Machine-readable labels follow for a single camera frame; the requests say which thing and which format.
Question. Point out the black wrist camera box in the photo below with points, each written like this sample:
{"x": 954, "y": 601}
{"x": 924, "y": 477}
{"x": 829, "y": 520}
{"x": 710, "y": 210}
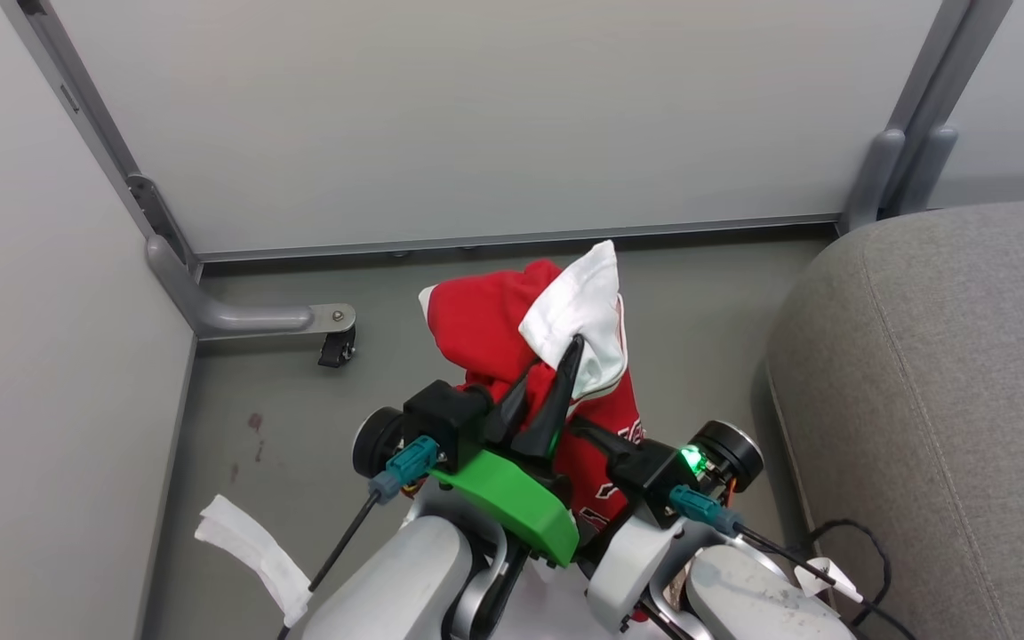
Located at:
{"x": 650, "y": 476}
{"x": 445, "y": 418}

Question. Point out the black round left wrist motor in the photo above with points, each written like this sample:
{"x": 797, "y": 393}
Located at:
{"x": 377, "y": 443}

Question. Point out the red and white garment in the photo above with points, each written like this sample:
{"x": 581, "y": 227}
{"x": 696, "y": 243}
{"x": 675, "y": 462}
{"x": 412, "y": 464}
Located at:
{"x": 476, "y": 329}

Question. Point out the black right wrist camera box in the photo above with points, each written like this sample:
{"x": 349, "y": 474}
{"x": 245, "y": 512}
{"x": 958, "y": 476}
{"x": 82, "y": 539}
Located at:
{"x": 650, "y": 476}

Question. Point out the black round right wrist motor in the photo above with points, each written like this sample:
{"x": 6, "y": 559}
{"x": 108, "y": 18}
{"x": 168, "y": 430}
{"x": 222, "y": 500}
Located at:
{"x": 730, "y": 453}

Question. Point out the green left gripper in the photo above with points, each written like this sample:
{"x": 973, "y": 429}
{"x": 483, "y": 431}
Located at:
{"x": 512, "y": 498}

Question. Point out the black caster wheel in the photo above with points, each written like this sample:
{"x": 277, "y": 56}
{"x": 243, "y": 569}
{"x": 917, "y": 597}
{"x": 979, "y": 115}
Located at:
{"x": 337, "y": 347}

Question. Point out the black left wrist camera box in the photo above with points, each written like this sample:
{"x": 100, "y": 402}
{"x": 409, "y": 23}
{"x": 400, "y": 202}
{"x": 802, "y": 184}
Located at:
{"x": 445, "y": 418}

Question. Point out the grey partition bottom rail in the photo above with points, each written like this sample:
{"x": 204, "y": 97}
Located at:
{"x": 512, "y": 238}

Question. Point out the grey partition foot bracket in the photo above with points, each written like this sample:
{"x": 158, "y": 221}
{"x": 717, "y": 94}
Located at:
{"x": 236, "y": 317}

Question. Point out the white folded paper strip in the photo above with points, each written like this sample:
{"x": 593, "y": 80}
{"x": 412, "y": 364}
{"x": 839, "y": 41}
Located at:
{"x": 254, "y": 551}

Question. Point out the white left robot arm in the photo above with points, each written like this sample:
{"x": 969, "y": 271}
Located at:
{"x": 396, "y": 582}

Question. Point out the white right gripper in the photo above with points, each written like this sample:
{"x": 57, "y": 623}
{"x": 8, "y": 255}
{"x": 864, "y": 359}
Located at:
{"x": 632, "y": 569}

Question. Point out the grey fabric sofa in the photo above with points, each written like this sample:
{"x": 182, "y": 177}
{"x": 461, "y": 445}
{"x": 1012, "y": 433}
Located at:
{"x": 948, "y": 400}

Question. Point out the grey partition post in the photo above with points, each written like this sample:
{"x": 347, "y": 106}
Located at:
{"x": 872, "y": 173}
{"x": 930, "y": 164}

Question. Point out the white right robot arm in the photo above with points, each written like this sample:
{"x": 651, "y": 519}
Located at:
{"x": 761, "y": 596}

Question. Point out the black round wrist motor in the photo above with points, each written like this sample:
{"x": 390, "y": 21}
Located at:
{"x": 377, "y": 443}
{"x": 730, "y": 453}

